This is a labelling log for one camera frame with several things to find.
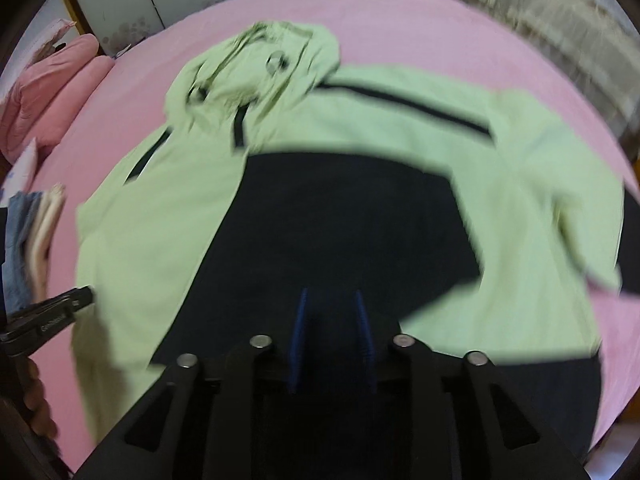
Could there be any green and black jacket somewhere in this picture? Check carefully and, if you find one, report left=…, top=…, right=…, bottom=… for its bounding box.
left=70, top=20, right=626, bottom=480

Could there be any lace-trimmed pink pillow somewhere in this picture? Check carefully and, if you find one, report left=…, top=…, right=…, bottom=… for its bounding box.
left=20, top=17, right=76, bottom=76

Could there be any person's left hand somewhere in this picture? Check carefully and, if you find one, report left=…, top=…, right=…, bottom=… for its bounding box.
left=24, top=360, right=58, bottom=438

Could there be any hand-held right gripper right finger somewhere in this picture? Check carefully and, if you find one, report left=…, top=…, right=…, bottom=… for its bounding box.
left=352, top=289, right=591, bottom=480

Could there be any folded pink quilt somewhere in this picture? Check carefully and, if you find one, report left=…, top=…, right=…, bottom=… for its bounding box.
left=0, top=34, right=116, bottom=161

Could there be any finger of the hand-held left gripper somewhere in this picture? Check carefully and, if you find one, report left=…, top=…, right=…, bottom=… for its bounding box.
left=0, top=286, right=96, bottom=356

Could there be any pink bed blanket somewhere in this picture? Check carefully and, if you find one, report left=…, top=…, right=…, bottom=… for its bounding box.
left=30, top=0, right=640, bottom=476

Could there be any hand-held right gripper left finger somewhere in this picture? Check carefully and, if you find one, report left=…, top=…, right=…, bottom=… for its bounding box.
left=75, top=287, right=313, bottom=480

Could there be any white printed pillow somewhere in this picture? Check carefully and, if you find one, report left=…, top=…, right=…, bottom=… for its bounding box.
left=0, top=137, right=38, bottom=206

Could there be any lace covered furniture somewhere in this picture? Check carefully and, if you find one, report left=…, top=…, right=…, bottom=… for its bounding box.
left=432, top=0, right=640, bottom=161

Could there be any stack of folded clothes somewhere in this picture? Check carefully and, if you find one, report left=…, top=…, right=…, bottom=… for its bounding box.
left=5, top=185, right=67, bottom=311

